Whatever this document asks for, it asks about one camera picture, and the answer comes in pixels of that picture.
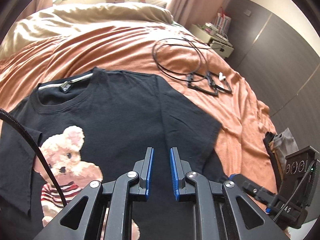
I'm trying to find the black clothes hangers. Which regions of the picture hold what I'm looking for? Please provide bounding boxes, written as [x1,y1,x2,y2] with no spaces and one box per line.
[187,71,233,97]

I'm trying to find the black coiled cable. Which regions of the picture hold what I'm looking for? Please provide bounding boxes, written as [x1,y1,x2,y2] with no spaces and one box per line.
[151,37,213,83]

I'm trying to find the striped gift bag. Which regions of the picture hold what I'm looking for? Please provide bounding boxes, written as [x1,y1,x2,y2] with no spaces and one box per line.
[213,7,232,35]

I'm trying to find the cream bedside nightstand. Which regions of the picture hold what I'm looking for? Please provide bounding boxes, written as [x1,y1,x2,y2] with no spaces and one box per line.
[189,24,234,59]

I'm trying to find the orange-brown bed sheet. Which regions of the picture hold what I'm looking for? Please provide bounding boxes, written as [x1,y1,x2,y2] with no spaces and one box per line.
[1,22,277,191]

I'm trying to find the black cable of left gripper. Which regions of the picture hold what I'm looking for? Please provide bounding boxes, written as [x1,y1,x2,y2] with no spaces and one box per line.
[0,108,68,208]

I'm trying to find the black teddy bear t-shirt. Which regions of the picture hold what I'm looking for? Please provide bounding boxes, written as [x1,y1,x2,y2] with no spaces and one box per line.
[11,68,225,239]

